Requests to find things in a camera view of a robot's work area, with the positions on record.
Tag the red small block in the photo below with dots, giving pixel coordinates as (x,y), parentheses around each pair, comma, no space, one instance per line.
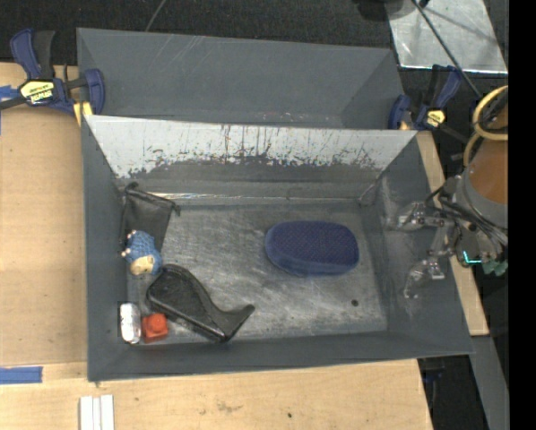
(154,327)

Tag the blue toy sheep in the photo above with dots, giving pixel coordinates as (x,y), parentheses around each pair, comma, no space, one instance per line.
(142,251)

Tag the blue oval sponge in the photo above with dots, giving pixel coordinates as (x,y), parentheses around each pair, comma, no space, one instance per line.
(312,248)

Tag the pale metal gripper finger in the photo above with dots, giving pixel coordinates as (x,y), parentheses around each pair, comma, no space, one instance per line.
(429,270)
(412,218)

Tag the silver white small packet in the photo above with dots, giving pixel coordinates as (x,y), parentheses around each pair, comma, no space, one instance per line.
(130,323)

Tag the grey metal bin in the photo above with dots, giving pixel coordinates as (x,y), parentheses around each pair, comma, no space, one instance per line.
(232,79)

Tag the black curved plastic piece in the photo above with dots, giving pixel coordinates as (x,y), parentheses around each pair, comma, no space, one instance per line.
(183,296)

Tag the black cloth pouch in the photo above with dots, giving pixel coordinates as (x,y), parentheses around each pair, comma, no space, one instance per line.
(146,217)

